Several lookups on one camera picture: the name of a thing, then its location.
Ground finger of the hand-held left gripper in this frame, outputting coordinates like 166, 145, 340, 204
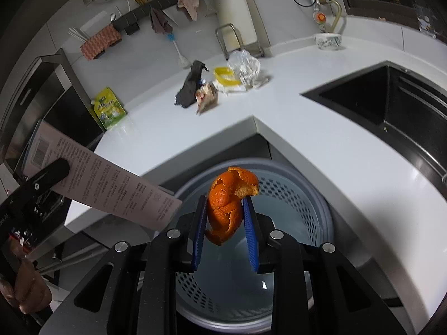
7, 158, 70, 205

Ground white straws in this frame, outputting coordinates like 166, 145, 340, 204
68, 27, 89, 44

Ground gas valve with hose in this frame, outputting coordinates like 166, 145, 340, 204
315, 0, 346, 34

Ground black wall rail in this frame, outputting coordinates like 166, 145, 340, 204
111, 0, 207, 35

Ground black kitchen sink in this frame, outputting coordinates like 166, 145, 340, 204
301, 61, 447, 185

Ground pink cloth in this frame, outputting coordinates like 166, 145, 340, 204
177, 0, 200, 21

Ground white bottle brush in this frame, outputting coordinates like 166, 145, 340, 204
167, 32, 191, 70

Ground brown cloth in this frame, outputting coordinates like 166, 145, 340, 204
150, 7, 174, 35

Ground grey perforated trash bin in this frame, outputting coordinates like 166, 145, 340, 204
171, 159, 333, 335

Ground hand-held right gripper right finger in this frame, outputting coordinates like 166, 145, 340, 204
242, 197, 407, 335

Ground metal board stand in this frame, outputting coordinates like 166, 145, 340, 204
215, 23, 265, 60

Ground yellow green seasoning pouch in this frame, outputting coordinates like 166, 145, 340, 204
91, 87, 128, 131

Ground white cutting board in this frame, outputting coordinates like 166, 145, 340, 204
215, 0, 271, 51

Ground clear plastic bag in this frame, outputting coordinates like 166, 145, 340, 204
228, 49, 269, 89

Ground stainless built-in oven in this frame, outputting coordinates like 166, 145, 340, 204
0, 48, 107, 196

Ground person's left hand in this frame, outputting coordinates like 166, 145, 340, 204
0, 242, 53, 315

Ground printed paper leaflet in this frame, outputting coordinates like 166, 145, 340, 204
23, 120, 183, 231

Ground patterned ceramic bowl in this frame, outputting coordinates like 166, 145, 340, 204
313, 32, 342, 52

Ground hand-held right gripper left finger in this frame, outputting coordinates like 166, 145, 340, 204
39, 195, 210, 335

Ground orange patterned cloth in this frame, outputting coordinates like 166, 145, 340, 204
80, 24, 122, 61

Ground yellow plastic ring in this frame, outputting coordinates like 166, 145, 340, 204
214, 66, 243, 86

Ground orange peel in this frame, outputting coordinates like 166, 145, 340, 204
205, 167, 261, 246

